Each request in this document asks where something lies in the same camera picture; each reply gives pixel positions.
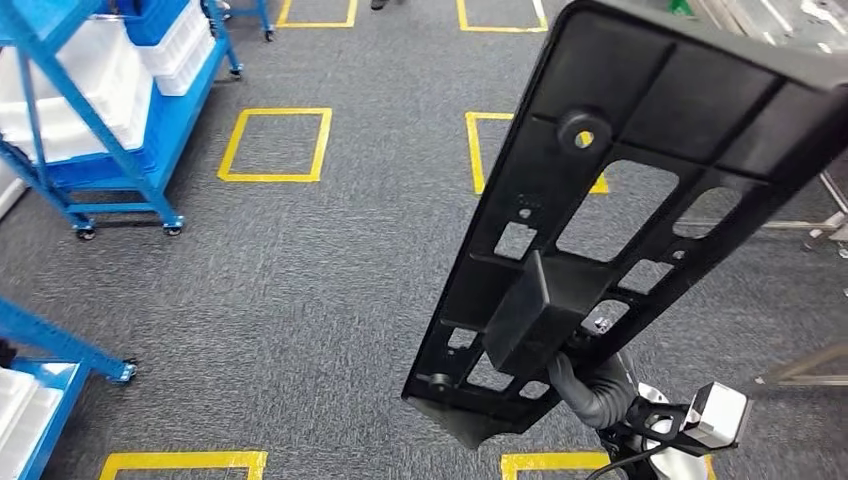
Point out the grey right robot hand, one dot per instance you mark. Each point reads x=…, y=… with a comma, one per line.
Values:
x=603, y=397

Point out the black plastic licence plate bracket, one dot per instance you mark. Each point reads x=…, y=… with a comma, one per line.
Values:
x=662, y=79

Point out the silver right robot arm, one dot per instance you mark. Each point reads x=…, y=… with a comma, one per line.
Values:
x=676, y=464

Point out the blue metal shelf rack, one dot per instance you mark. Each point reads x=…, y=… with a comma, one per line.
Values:
x=262, y=13
x=66, y=344
x=159, y=146

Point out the yellow floor tape square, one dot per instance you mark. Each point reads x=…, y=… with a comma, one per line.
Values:
x=185, y=460

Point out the blue plastic storage bin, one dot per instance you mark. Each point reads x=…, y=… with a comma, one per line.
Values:
x=152, y=20

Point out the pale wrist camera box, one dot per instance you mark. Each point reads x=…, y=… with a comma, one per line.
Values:
x=719, y=414

